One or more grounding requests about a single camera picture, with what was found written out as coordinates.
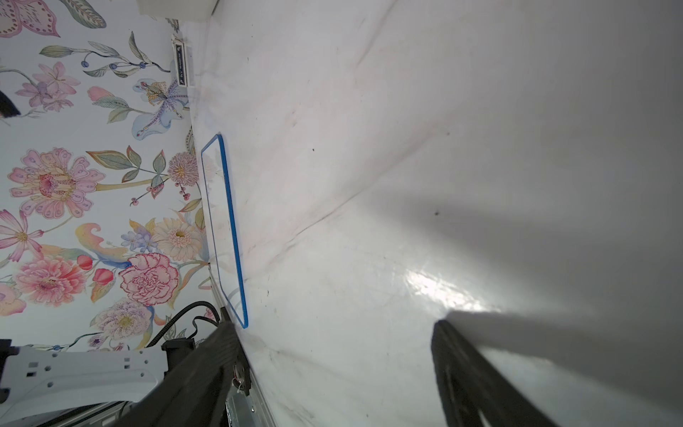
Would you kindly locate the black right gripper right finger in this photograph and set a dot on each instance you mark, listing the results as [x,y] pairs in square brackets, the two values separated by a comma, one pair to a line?
[471,390]

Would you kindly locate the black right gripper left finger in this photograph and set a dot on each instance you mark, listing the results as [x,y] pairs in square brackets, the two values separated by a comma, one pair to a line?
[195,392]

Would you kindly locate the blue-framed whiteboard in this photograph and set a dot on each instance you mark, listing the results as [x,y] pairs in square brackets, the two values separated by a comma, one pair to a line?
[222,229]

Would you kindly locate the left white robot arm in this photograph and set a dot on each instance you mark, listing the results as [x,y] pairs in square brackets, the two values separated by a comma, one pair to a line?
[36,382]

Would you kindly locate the small white card box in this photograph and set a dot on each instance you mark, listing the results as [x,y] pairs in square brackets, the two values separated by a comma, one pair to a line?
[180,61]

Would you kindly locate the aluminium front rail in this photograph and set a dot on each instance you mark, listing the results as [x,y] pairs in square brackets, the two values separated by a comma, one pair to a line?
[245,404]

